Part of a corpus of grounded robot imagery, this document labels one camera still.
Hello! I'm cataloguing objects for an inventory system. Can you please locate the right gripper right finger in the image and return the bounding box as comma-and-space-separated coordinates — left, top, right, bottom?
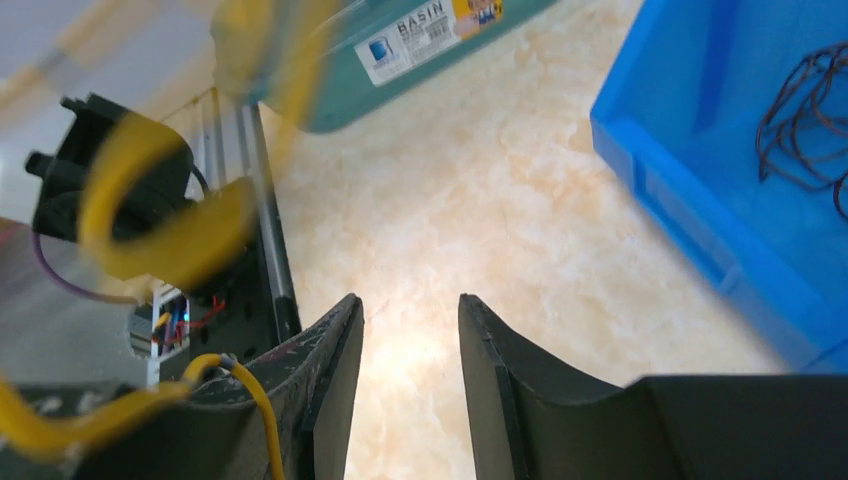
458, 294, 847, 479

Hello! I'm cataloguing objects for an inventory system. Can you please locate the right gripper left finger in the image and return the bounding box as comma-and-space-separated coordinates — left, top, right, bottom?
0, 293, 366, 480

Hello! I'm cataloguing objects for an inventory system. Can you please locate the dark brown cable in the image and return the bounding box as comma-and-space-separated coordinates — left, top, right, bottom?
755, 40, 848, 223

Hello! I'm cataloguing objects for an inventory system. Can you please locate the blue three-compartment bin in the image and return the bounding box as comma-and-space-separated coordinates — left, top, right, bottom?
590, 1, 847, 373

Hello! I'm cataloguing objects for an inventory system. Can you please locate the teal transparent plastic tray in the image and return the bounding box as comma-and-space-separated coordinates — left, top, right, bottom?
210, 1, 550, 133

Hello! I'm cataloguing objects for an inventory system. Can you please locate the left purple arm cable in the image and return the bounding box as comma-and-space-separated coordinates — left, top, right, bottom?
31, 228, 140, 307

